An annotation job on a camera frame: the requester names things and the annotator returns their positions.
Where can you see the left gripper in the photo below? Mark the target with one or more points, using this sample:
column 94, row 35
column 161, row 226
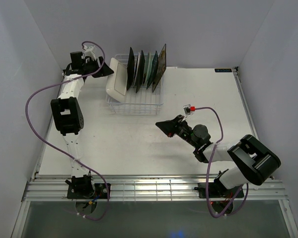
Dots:
column 105, row 70

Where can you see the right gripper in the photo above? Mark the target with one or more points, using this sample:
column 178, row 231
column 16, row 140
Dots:
column 170, row 127

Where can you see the white rectangular plate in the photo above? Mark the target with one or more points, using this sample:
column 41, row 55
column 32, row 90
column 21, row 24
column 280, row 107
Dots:
column 116, row 86

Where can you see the black floral plate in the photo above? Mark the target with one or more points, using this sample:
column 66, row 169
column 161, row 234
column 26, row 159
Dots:
column 130, row 69
column 140, row 73

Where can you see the round white green-rimmed plate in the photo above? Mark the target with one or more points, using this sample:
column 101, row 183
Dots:
column 136, row 68

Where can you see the mint green round flower plate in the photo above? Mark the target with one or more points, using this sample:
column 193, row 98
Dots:
column 148, row 62

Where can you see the teal square plate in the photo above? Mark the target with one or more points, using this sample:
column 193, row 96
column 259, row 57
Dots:
column 153, row 70

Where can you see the cream square flower plate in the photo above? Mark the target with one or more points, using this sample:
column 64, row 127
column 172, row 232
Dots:
column 161, row 68

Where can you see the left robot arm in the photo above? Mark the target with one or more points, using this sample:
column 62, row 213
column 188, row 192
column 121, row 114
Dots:
column 67, row 115

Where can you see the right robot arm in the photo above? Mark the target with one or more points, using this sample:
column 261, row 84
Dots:
column 254, row 162

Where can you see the dark label sticker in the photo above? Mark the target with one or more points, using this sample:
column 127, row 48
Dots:
column 220, row 70

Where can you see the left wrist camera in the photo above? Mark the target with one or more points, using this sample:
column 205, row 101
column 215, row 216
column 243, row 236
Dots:
column 89, row 51

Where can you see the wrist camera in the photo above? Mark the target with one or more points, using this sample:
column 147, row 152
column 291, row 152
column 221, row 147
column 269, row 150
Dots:
column 89, row 51
column 188, row 110

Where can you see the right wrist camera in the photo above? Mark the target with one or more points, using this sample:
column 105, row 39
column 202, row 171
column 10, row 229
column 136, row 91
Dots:
column 188, row 110

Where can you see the white wire dish rack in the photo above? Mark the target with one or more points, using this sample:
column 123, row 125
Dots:
column 145, row 102

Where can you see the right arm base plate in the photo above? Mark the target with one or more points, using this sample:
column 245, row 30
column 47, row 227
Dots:
column 214, row 192

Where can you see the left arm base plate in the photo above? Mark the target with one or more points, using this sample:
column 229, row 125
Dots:
column 90, row 192

